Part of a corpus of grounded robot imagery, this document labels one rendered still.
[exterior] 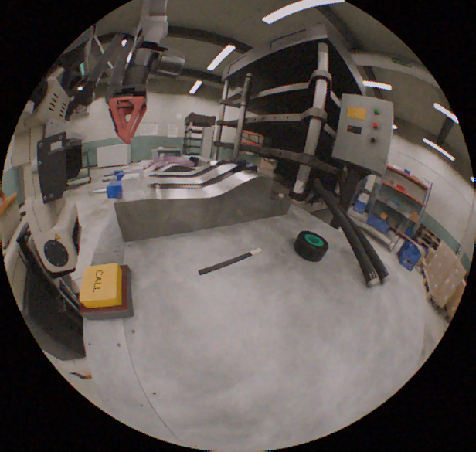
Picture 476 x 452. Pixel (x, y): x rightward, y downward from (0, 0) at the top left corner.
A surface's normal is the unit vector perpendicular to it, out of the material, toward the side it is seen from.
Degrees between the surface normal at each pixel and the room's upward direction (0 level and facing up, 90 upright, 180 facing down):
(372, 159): 90
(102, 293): 0
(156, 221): 90
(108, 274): 0
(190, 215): 90
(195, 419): 0
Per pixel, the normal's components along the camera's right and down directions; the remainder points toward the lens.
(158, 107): 0.48, 0.46
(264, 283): 0.16, -0.88
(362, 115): -0.84, 0.11
